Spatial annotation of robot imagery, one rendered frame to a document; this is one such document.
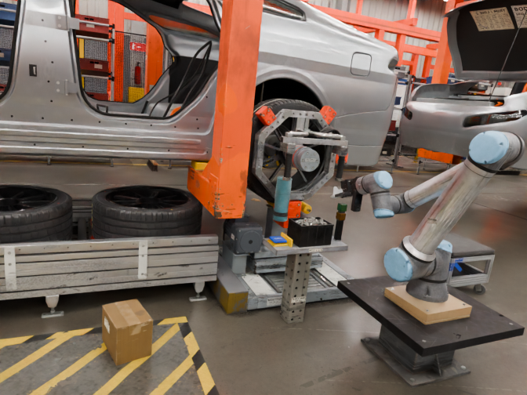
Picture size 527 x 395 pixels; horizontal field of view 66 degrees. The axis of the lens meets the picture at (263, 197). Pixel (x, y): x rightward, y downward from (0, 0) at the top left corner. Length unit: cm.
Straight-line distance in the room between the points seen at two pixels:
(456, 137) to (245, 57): 306
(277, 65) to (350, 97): 62
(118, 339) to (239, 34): 150
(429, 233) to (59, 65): 203
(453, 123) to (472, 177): 311
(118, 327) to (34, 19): 161
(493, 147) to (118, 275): 181
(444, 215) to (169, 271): 142
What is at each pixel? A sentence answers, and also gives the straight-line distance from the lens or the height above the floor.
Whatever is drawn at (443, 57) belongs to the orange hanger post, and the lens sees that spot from 683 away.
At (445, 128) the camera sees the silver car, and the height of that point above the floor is 105.
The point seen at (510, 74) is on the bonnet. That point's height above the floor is 173.
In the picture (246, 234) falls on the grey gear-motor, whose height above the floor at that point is 37.
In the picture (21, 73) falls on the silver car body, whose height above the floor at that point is 117.
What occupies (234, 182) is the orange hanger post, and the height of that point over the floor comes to 72.
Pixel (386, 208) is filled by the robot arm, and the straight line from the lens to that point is 196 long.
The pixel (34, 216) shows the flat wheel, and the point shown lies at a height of 48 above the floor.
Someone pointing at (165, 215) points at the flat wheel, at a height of 48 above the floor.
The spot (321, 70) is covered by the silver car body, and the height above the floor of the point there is 139.
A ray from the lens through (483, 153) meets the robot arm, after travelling 164.
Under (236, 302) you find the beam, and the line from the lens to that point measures 232.
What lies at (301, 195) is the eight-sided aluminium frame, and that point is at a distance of 255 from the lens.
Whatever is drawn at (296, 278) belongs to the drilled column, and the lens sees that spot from 220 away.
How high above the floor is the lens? 117
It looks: 14 degrees down
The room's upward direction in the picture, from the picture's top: 6 degrees clockwise
